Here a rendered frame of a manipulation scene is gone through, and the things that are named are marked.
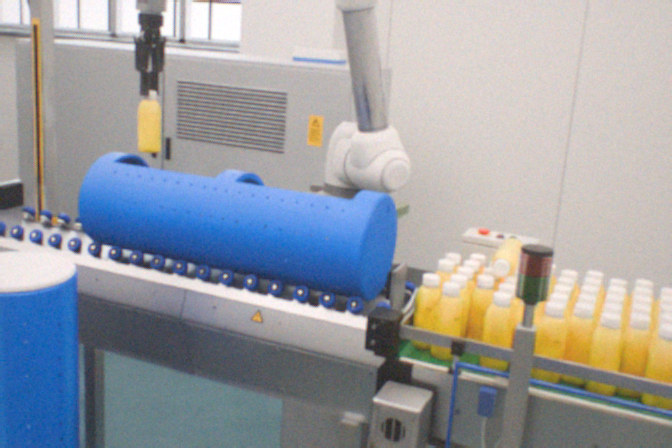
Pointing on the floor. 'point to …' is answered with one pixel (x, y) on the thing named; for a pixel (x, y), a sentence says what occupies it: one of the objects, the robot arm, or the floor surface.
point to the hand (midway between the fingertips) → (149, 83)
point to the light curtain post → (43, 105)
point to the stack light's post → (518, 386)
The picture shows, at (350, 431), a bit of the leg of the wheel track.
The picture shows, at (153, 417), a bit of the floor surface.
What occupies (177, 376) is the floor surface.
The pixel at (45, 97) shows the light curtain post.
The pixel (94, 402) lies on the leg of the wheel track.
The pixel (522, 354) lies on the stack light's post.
